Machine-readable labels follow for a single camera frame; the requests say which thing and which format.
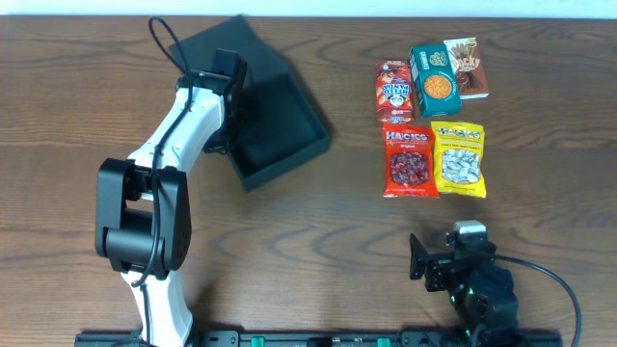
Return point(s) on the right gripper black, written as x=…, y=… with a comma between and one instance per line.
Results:
x=439, y=266

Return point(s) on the teal cookies box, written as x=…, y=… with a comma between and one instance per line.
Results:
x=437, y=92

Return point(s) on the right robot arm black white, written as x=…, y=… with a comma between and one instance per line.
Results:
x=481, y=293

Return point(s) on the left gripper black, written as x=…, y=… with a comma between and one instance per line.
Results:
x=215, y=146

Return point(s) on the yellow Hacks candy bag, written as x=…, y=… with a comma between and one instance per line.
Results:
x=458, y=153

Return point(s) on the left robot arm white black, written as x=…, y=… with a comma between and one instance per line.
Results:
x=143, y=219

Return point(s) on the black gift box with lid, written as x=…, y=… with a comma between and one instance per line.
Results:
x=280, y=127

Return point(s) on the red Hello Panda box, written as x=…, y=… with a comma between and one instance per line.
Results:
x=394, y=99

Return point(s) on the red Hacks candy bag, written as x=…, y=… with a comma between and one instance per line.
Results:
x=409, y=161

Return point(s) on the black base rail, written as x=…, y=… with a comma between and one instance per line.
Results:
x=411, y=338

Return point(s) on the brown Pocky box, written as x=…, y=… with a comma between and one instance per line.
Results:
x=467, y=66

